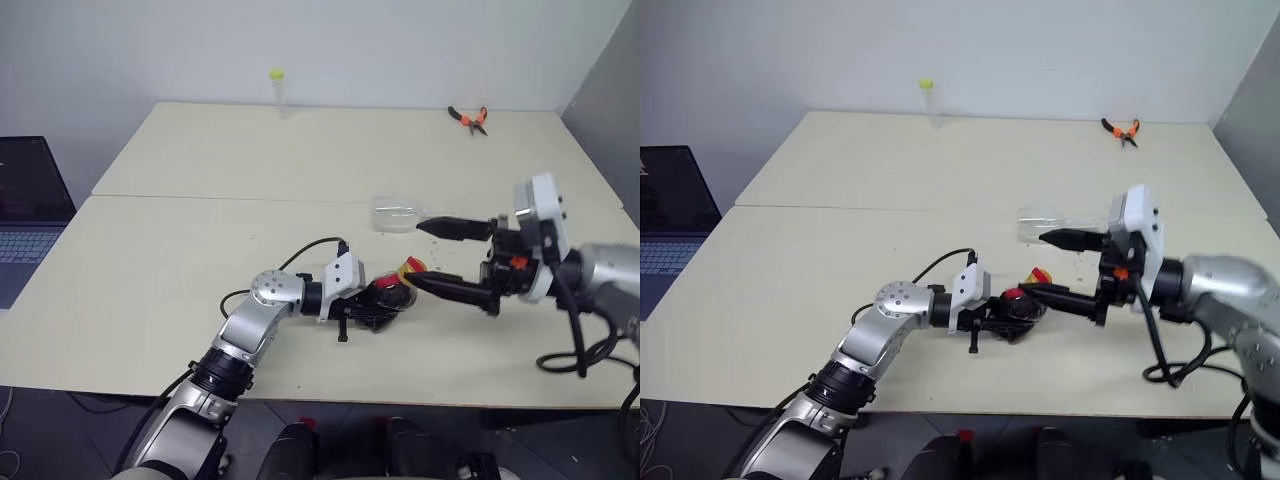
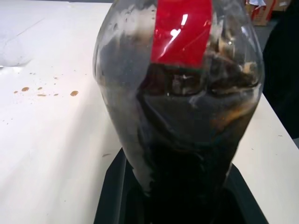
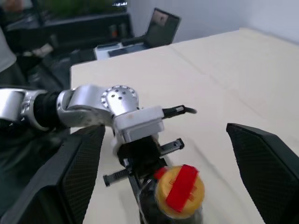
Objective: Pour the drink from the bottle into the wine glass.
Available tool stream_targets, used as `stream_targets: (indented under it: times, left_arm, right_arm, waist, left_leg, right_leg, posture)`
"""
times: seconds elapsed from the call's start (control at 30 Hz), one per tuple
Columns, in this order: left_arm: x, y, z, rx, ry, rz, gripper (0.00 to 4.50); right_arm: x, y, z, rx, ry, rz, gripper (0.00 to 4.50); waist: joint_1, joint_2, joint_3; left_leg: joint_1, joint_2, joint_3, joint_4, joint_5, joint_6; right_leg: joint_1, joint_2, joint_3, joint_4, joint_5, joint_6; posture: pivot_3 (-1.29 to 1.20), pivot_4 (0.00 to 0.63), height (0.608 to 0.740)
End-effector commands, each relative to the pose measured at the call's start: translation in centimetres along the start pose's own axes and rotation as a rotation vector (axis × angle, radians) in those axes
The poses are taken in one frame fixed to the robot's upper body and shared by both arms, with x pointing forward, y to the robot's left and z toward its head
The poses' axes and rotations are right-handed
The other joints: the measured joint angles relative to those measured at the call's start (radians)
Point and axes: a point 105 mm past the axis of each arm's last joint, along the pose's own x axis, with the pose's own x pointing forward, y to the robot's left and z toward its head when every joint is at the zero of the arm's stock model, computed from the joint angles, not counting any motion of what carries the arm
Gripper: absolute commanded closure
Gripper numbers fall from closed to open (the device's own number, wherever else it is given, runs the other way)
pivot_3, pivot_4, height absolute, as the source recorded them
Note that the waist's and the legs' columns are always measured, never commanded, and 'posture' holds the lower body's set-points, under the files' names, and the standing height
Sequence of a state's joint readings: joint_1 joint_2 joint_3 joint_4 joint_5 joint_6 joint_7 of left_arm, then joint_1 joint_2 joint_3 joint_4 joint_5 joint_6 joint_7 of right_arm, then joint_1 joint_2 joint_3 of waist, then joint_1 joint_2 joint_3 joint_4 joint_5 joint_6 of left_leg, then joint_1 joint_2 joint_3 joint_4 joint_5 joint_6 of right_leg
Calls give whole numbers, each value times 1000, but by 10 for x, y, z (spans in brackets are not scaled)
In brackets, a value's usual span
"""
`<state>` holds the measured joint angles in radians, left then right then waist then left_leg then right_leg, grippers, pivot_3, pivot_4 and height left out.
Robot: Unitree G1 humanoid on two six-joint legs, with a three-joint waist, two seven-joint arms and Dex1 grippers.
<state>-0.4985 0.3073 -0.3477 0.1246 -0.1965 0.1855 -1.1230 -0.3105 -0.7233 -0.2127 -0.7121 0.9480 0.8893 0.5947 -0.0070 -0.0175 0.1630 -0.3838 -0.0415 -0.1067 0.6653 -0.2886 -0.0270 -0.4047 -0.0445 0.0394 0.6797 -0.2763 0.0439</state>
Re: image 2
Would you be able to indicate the cardboard box red print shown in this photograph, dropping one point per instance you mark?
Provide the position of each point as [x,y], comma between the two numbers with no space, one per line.
[258,11]

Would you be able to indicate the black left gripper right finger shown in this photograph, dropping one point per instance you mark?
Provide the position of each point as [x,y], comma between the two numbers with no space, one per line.
[245,198]

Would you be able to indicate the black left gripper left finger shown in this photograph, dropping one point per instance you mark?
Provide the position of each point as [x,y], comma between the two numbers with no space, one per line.
[112,198]

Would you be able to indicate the clear cola bottle red label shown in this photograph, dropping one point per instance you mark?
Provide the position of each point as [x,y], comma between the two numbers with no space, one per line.
[177,98]

